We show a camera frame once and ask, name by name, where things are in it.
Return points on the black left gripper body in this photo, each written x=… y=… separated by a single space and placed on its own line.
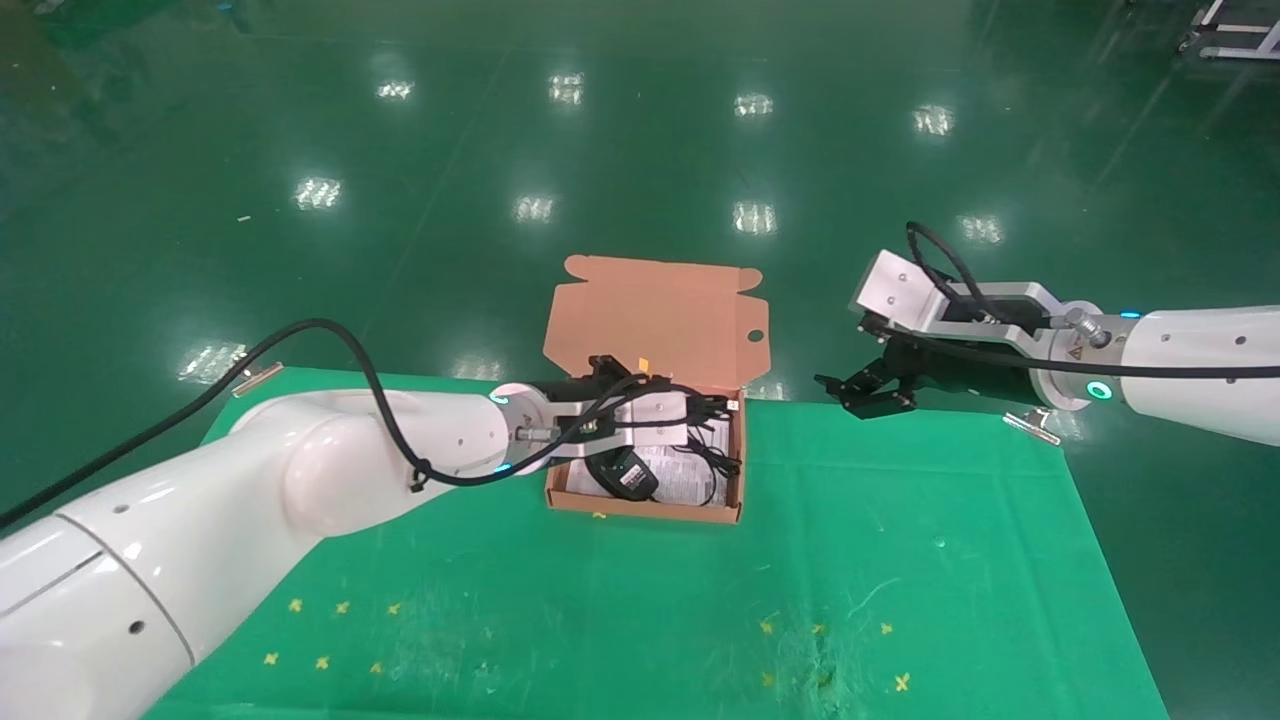
x=605 y=380

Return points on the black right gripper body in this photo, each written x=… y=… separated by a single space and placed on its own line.
x=960 y=365

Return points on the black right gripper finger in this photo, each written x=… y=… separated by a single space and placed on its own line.
x=845 y=388
x=885 y=404

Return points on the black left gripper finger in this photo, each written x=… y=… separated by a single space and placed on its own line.
x=703 y=424
x=705 y=404

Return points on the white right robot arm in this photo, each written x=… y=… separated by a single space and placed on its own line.
x=1200 y=370

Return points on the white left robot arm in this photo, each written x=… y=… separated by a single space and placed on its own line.
x=250 y=520

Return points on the orange cardboard box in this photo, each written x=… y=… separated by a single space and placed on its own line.
x=655 y=320

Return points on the white printed instruction sheet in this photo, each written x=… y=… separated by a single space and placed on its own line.
x=680 y=478

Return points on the metal binder clip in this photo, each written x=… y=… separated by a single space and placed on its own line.
x=256 y=379
x=1035 y=425

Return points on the green table mat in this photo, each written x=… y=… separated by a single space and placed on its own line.
x=650 y=600

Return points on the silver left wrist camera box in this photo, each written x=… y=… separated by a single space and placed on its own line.
x=650 y=420

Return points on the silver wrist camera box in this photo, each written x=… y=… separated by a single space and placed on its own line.
x=650 y=420
x=900 y=290

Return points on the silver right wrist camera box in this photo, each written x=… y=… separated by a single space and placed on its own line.
x=900 y=290

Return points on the white metal cart frame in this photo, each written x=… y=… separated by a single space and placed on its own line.
x=1235 y=30

